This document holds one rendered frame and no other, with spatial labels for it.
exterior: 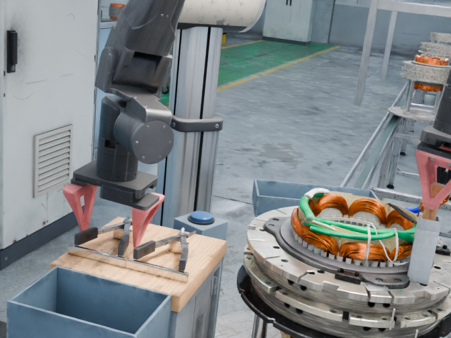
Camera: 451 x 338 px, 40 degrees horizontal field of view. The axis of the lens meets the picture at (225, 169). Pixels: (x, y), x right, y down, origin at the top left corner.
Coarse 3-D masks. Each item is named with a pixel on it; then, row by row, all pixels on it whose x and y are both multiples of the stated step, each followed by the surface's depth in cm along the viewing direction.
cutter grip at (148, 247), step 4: (152, 240) 87; (144, 244) 86; (148, 244) 86; (152, 244) 87; (136, 248) 84; (140, 248) 84; (144, 248) 85; (148, 248) 86; (152, 248) 87; (136, 252) 84; (140, 252) 85; (144, 252) 85; (148, 252) 86; (136, 256) 84; (140, 256) 85
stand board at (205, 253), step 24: (96, 240) 92; (120, 240) 93; (144, 240) 94; (192, 240) 96; (216, 240) 97; (72, 264) 84; (96, 264) 85; (168, 264) 87; (192, 264) 88; (216, 264) 94; (168, 288) 81; (192, 288) 83
